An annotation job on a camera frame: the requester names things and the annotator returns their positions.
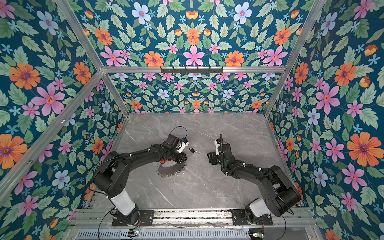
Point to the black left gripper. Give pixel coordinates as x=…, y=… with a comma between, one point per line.
x=182, y=159

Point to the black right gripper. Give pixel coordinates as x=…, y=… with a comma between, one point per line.
x=212, y=157

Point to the steel keyring with red handle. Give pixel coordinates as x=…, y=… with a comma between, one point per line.
x=167, y=169

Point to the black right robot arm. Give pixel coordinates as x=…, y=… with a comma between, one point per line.
x=278, y=193

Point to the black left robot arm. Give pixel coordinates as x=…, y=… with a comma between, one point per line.
x=112, y=175

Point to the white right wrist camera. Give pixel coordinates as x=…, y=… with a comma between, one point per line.
x=219, y=145

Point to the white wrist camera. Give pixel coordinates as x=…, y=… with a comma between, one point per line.
x=219, y=145
x=183, y=143

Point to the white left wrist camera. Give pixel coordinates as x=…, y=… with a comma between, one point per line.
x=183, y=143

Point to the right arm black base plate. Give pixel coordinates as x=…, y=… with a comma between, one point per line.
x=242, y=217

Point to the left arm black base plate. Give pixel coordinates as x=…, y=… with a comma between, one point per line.
x=135, y=218

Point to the black hook rail on wall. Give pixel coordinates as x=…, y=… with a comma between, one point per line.
x=192, y=70

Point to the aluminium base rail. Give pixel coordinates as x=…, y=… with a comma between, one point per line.
x=298, y=218

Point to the white perforated cable duct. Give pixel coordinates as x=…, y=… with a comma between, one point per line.
x=164, y=234

